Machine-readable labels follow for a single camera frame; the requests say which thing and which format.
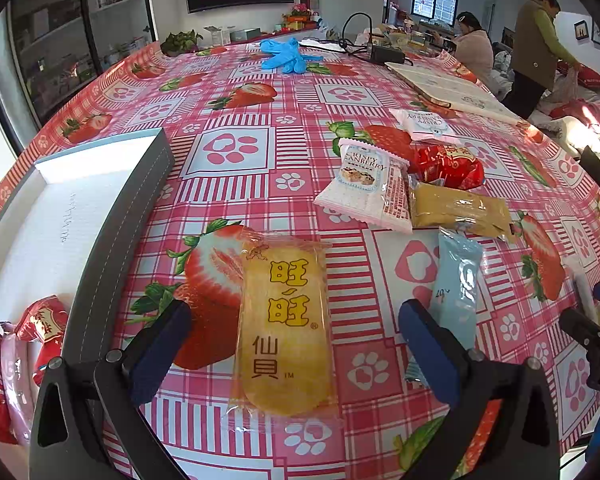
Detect grey white storage box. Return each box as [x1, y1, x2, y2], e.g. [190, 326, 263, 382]
[0, 127, 176, 461]

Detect white pink snack packet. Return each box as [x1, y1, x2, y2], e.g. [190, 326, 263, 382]
[389, 108, 462, 145]
[313, 139, 413, 234]

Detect light blue snack packet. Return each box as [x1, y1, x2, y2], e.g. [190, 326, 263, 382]
[405, 227, 484, 388]

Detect black power adapter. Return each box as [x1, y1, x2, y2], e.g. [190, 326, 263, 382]
[369, 45, 406, 65]

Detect blue rubber gloves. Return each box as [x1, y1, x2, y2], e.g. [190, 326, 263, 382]
[259, 36, 331, 75]

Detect white folded board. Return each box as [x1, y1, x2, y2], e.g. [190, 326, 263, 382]
[384, 61, 523, 126]

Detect green potted plant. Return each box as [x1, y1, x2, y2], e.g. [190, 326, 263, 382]
[160, 30, 204, 57]

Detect strawberry printed tablecloth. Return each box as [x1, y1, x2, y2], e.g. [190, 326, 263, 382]
[0, 35, 600, 480]

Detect gold snack packet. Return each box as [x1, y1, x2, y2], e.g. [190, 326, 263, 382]
[407, 180, 518, 245]

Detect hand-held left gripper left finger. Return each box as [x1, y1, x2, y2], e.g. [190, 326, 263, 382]
[27, 300, 193, 480]

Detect red pillow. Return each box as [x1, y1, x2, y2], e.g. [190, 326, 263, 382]
[557, 60, 600, 88]

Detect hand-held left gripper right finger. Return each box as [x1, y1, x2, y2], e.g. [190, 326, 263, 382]
[397, 299, 561, 480]

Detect glass display cabinet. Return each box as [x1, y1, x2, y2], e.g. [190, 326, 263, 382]
[5, 0, 156, 126]

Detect group of food jars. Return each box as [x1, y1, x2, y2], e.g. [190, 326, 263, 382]
[370, 22, 438, 53]

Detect yellow rice cracker packet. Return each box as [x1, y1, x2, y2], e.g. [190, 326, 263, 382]
[227, 227, 341, 433]

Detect white paper sheet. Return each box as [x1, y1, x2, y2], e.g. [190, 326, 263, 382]
[300, 37, 351, 53]

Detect window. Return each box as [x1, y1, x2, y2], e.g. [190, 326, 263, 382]
[412, 0, 460, 26]

